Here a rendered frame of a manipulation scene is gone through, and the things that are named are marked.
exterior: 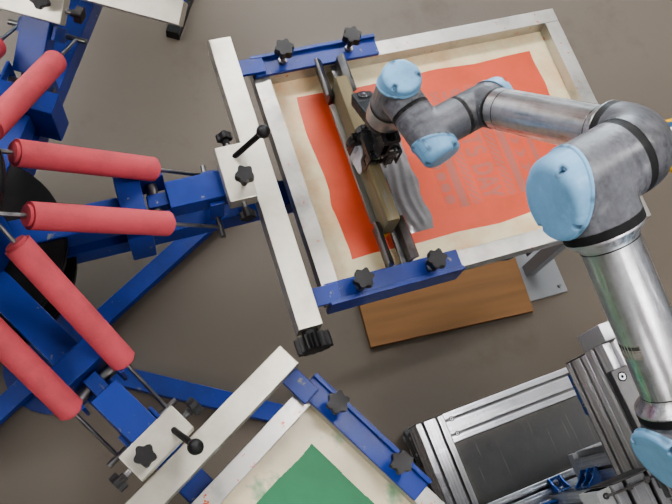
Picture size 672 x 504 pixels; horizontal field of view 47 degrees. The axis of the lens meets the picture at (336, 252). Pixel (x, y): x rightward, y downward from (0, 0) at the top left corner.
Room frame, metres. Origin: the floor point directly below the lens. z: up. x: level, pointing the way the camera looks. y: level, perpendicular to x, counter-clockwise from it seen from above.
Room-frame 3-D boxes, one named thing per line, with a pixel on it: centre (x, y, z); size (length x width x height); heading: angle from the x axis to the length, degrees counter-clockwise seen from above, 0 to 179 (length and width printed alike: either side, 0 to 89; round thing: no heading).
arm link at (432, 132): (0.78, -0.08, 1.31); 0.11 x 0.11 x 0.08; 53
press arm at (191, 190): (0.63, 0.29, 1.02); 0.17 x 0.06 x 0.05; 129
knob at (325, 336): (0.42, -0.02, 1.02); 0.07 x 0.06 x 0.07; 129
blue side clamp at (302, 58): (1.05, 0.21, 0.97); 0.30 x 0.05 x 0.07; 129
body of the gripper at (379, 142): (0.82, 0.01, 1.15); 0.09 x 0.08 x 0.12; 39
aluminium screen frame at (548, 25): (0.98, -0.15, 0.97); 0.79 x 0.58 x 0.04; 129
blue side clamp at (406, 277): (0.61, -0.13, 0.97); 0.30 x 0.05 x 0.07; 129
